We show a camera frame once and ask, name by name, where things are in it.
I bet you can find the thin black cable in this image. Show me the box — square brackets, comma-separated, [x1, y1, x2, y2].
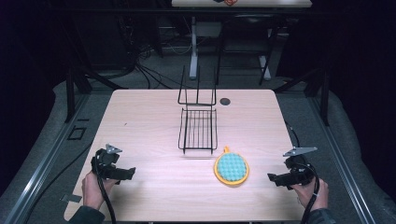
[283, 119, 301, 148]

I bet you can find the bundle of black cables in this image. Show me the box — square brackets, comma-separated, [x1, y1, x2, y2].
[115, 12, 177, 91]

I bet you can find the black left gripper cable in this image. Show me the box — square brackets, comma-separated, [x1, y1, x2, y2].
[92, 157, 118, 224]

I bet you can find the person's right hand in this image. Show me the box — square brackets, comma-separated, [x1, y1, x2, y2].
[290, 178, 330, 213]

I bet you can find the grey tape piece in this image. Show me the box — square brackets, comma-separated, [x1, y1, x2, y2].
[60, 193, 83, 203]

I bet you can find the round teal sponge orange rim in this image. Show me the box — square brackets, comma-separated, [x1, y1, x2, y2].
[213, 146, 251, 188]

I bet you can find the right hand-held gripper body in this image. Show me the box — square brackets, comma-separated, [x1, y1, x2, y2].
[282, 146, 316, 189]

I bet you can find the metal floor rail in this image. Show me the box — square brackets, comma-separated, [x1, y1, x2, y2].
[2, 91, 92, 224]
[306, 95, 378, 224]

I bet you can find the black metal stand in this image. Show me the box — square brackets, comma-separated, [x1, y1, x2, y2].
[215, 13, 280, 87]

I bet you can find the black frame post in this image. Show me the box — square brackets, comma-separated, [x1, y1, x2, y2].
[320, 69, 331, 127]
[64, 68, 77, 123]

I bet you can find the black wire rack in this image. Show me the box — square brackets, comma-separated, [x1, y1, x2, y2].
[177, 64, 219, 156]

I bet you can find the black tape square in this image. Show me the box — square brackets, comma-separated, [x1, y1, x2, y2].
[66, 125, 88, 141]

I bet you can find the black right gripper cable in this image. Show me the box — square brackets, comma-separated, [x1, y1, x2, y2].
[299, 162, 321, 224]

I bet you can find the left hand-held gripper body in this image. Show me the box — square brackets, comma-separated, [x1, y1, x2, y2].
[91, 143, 126, 182]

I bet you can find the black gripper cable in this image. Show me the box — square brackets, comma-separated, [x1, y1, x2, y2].
[92, 157, 118, 224]
[299, 162, 321, 224]

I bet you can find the person's left hand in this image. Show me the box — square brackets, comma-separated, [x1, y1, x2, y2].
[80, 170, 120, 211]

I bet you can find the white-legged background table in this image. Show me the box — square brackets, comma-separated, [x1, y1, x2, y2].
[171, 0, 313, 80]

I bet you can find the black floor cable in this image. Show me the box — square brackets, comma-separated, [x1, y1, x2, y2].
[23, 142, 94, 224]

